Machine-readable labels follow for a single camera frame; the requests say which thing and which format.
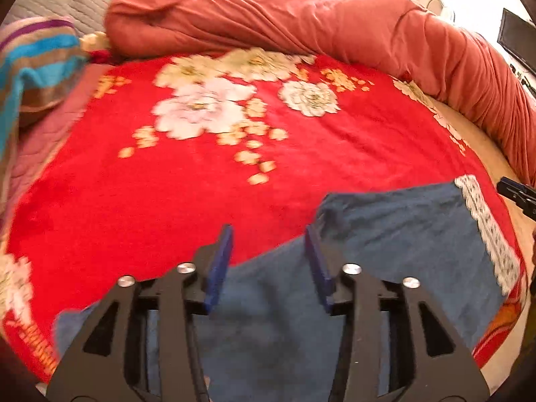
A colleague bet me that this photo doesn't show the rust red duvet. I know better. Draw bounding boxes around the rust red duvet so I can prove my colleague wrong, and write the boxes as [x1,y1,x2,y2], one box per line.
[104,0,535,185]

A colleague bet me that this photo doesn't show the striped blue brown pillow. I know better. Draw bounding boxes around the striped blue brown pillow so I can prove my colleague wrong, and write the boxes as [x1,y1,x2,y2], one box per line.
[1,16,86,176]

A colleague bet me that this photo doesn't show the red floral blanket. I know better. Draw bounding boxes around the red floral blanket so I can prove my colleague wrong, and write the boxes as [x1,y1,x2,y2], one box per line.
[2,51,526,380]

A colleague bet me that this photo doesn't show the pink quilted sheet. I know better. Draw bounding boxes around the pink quilted sheet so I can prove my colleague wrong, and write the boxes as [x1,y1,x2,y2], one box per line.
[0,63,111,219]

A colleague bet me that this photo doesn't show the black monitor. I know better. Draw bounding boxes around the black monitor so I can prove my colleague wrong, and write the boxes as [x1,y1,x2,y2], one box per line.
[497,8,536,75]

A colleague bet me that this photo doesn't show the blue pants with lace hem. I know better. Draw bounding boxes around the blue pants with lace hem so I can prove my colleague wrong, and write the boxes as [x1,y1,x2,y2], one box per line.
[47,175,519,401]

